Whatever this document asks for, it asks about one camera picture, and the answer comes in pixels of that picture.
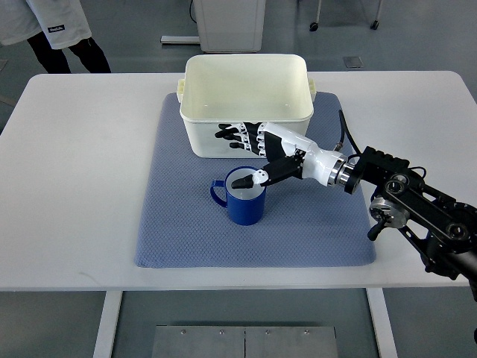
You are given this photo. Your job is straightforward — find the white table leg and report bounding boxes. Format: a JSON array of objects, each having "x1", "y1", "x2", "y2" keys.
[
  {"x1": 92, "y1": 291, "x2": 123, "y2": 358},
  {"x1": 366, "y1": 288, "x2": 398, "y2": 358}
]

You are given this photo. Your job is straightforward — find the right white table leg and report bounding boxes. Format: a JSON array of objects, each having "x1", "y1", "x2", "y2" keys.
[{"x1": 366, "y1": 288, "x2": 398, "y2": 358}]

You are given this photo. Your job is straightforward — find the wheeled chair legs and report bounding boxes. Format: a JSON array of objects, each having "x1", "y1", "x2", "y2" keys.
[{"x1": 309, "y1": 1, "x2": 384, "y2": 32}]

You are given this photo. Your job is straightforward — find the white cabinet pedestal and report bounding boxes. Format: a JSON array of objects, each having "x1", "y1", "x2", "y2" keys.
[{"x1": 160, "y1": 0, "x2": 266, "y2": 54}]

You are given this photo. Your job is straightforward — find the white plastic box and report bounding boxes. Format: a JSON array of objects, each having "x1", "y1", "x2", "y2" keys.
[{"x1": 177, "y1": 54, "x2": 317, "y2": 158}]

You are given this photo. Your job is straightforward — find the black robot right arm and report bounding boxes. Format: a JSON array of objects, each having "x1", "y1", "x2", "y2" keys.
[{"x1": 336, "y1": 147, "x2": 476, "y2": 292}]

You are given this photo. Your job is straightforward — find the person in white shorts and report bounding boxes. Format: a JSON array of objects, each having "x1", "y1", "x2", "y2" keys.
[{"x1": 1, "y1": 0, "x2": 111, "y2": 74}]

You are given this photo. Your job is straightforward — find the blue mug white inside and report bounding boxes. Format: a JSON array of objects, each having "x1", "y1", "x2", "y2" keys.
[{"x1": 209, "y1": 166, "x2": 266, "y2": 226}]

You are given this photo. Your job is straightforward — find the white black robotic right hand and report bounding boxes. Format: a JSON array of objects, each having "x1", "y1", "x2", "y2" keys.
[{"x1": 215, "y1": 122, "x2": 347, "y2": 189}]

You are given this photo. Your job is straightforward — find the left white table leg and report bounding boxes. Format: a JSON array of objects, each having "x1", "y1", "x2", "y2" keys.
[{"x1": 92, "y1": 291, "x2": 123, "y2": 358}]

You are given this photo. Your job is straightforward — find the blue textured mat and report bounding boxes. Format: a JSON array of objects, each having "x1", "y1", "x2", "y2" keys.
[{"x1": 134, "y1": 94, "x2": 376, "y2": 269}]

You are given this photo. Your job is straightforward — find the grey floor socket plate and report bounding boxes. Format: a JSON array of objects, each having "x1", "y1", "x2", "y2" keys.
[{"x1": 343, "y1": 56, "x2": 364, "y2": 69}]

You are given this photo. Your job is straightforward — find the metal base plate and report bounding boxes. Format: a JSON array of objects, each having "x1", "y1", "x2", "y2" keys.
[{"x1": 151, "y1": 326, "x2": 338, "y2": 357}]

